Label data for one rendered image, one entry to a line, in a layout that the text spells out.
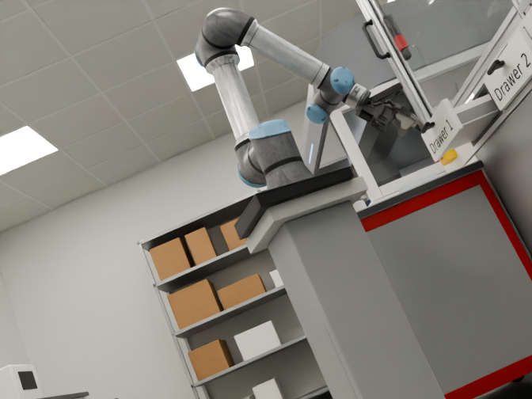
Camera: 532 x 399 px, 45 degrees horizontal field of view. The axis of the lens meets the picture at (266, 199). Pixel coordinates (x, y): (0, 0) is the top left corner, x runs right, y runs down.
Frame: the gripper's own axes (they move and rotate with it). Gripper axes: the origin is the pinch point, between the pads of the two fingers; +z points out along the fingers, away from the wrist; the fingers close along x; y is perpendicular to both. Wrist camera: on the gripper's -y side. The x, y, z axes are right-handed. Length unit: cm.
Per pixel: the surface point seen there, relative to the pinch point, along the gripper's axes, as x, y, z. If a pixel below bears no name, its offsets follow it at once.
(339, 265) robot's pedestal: 33, 60, 1
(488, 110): 12.8, -9.0, 15.7
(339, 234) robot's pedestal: 32, 53, -3
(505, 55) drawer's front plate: 34.5, -13.6, 10.7
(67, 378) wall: -441, 195, -167
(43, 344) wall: -442, 183, -206
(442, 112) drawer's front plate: 10.2, -2.5, 4.0
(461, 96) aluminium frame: -4.4, -18.4, 6.8
